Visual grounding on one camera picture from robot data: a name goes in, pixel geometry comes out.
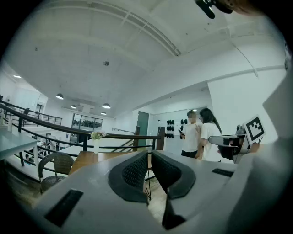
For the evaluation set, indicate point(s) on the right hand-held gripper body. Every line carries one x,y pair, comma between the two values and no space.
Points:
254,130

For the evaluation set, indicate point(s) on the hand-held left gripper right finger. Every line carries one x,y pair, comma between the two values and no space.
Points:
176,180

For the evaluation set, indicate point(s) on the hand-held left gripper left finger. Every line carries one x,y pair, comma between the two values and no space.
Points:
128,182

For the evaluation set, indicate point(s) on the person's right forearm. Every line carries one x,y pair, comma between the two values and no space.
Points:
255,148

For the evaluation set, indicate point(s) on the white vase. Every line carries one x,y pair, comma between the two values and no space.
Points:
96,146

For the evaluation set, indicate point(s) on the pink flower bouquet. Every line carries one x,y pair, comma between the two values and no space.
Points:
98,134

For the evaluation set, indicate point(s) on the green door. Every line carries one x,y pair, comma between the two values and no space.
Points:
143,128

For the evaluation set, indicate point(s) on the dark wicker chair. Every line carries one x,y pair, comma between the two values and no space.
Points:
57,164

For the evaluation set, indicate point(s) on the dark pendant lamp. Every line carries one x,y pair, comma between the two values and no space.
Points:
59,96
106,105
103,113
73,106

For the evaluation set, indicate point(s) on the wooden table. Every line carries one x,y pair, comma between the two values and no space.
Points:
68,130

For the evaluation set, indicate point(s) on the white side table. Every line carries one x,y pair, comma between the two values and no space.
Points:
13,141

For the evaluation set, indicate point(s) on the ceiling sensor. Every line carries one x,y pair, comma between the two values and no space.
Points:
106,63

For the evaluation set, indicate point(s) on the group of black wall objects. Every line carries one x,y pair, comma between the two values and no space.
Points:
169,128

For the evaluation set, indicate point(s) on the black head-worn camera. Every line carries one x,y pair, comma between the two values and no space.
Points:
208,8

